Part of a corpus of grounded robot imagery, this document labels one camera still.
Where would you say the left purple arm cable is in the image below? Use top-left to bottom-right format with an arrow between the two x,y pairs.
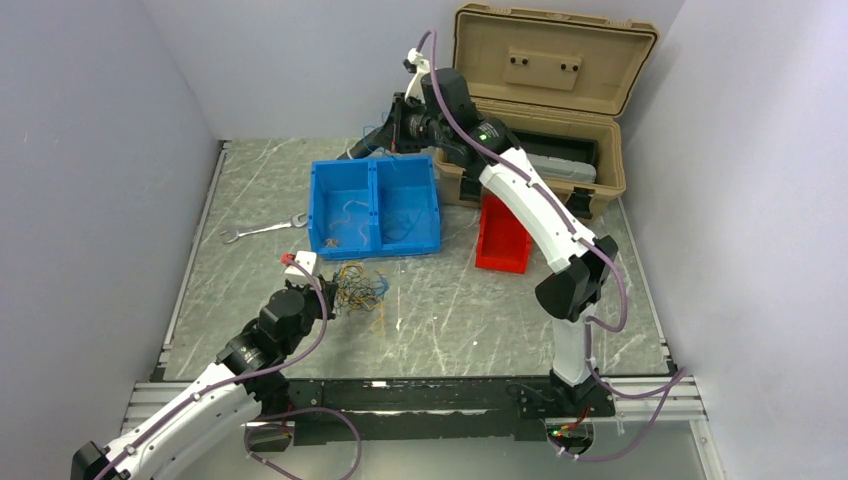
92,259 -> 364,480

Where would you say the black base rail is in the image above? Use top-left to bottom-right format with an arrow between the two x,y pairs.
259,374 -> 615,446

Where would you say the grey corrugated hose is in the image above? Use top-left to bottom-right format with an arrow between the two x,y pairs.
339,125 -> 399,162

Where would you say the silver combination wrench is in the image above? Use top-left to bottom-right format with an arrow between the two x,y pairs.
219,212 -> 308,244

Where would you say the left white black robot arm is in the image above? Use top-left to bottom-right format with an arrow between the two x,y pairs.
70,277 -> 338,479

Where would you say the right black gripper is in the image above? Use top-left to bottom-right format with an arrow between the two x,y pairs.
374,93 -> 450,154

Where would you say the thin wire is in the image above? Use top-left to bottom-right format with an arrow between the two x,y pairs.
325,199 -> 374,250

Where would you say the yellow black wire bundle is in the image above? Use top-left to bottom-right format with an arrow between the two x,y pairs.
329,260 -> 391,335

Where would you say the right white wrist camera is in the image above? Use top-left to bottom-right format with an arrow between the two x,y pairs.
403,48 -> 431,105

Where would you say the tan open toolbox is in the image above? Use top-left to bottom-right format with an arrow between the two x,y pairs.
452,3 -> 660,223

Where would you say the grey plastic case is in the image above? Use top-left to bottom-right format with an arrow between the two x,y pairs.
527,153 -> 597,183

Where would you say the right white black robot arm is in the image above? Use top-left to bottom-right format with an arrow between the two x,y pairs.
391,61 -> 617,415

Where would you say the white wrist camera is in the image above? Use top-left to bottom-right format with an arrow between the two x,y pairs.
281,250 -> 321,285
403,48 -> 431,105

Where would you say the blue two-compartment bin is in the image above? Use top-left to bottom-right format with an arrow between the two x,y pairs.
307,155 -> 442,260

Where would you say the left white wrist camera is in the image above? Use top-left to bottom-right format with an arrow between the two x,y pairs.
281,250 -> 321,285

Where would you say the red plastic bin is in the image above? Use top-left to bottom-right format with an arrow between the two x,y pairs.
475,194 -> 533,274

